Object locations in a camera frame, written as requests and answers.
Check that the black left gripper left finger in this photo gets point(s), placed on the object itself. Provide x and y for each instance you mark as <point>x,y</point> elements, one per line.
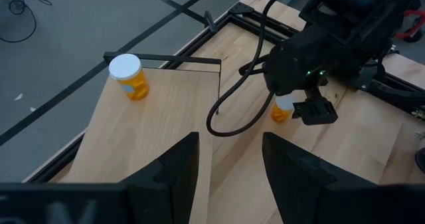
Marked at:
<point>169,190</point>

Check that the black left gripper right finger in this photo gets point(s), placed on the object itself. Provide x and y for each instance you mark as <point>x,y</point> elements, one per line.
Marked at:
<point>305,194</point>

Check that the orange pill bottle white cap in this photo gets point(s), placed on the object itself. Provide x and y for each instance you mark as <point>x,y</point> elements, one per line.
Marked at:
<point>136,87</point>
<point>279,115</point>

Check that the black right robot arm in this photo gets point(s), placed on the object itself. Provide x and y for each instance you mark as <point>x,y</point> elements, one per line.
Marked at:
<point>358,11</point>

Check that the black clamp lever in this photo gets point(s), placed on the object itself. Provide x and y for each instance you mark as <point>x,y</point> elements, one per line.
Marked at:
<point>209,20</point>

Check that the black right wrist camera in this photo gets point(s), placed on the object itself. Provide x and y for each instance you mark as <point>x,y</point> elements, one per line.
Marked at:
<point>315,112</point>

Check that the black aluminium table frame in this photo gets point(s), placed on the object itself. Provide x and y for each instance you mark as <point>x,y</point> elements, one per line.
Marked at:
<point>241,8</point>

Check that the wooden shelf black metal frame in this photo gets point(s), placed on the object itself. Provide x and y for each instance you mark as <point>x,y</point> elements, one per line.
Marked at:
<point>159,111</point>

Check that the red metal cart frame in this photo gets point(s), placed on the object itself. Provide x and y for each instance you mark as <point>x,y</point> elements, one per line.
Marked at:
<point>410,34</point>

